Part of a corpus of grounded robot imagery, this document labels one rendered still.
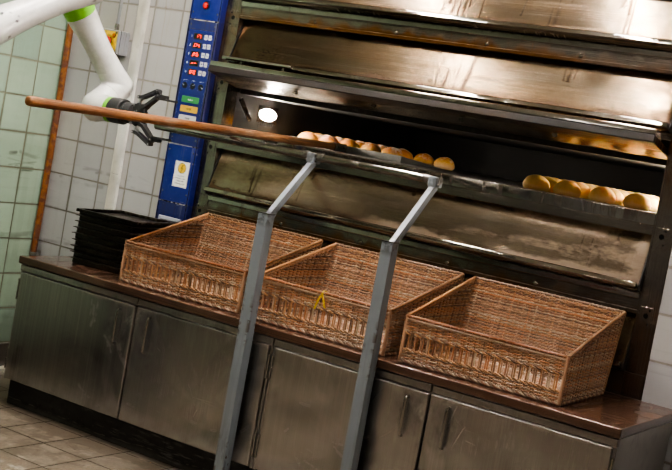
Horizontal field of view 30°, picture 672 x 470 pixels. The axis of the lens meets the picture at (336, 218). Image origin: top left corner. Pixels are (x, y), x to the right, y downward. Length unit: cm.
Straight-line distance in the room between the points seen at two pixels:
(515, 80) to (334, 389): 124
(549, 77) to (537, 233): 53
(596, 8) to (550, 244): 80
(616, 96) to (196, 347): 165
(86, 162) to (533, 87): 206
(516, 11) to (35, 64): 214
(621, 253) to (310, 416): 115
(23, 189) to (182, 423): 156
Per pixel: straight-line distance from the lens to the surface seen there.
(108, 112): 399
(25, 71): 547
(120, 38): 534
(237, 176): 496
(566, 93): 431
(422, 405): 390
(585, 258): 424
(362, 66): 468
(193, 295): 444
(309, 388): 411
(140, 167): 527
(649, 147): 411
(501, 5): 446
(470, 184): 442
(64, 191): 555
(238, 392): 422
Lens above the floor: 125
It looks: 4 degrees down
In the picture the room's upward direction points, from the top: 10 degrees clockwise
